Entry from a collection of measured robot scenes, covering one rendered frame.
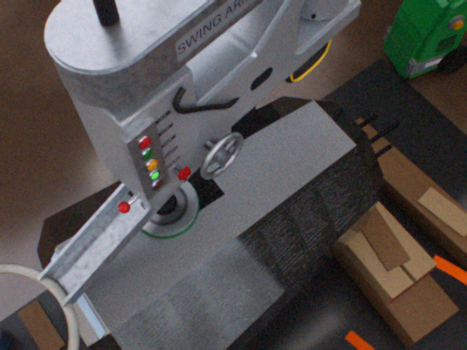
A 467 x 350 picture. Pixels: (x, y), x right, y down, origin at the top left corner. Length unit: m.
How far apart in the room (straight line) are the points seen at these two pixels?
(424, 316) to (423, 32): 1.32
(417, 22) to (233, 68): 1.71
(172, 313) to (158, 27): 0.98
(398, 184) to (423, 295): 0.52
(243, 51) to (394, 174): 1.48
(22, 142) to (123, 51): 2.08
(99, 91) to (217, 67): 0.40
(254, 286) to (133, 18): 1.05
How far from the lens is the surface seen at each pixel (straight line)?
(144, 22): 1.15
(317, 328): 2.60
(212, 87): 1.42
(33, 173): 3.04
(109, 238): 1.75
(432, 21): 2.97
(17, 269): 1.83
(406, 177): 2.80
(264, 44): 1.47
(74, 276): 1.78
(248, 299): 1.93
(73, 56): 1.13
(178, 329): 1.86
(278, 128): 2.02
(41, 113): 3.21
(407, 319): 2.55
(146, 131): 1.23
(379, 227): 2.52
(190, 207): 1.85
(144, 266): 1.83
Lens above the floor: 2.54
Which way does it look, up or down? 65 degrees down
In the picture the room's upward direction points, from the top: 5 degrees counter-clockwise
